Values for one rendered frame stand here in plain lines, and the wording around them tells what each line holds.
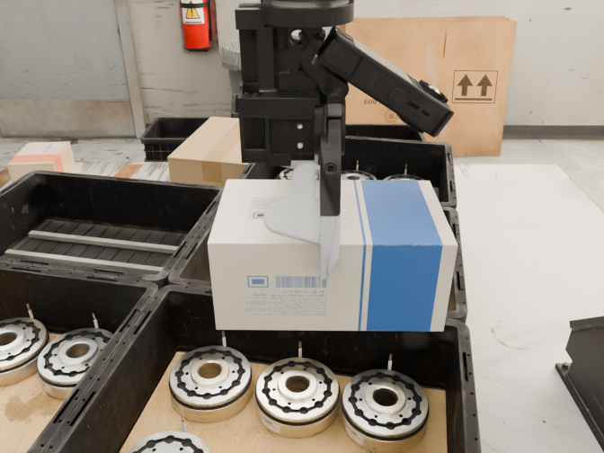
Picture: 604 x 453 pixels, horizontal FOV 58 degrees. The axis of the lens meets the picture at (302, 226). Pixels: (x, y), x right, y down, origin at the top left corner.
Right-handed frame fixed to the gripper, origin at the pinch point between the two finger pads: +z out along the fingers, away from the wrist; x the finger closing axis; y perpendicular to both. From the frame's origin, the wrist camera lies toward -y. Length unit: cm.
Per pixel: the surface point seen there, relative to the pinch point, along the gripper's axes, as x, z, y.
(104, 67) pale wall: -313, 62, 134
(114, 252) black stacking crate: -40, 28, 37
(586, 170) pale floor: -263, 112, -165
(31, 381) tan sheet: -8.5, 27.5, 38.2
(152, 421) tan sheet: -2.2, 27.7, 20.8
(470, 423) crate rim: 6.1, 17.9, -13.9
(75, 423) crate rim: 6.6, 17.6, 24.7
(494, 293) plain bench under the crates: -46, 41, -35
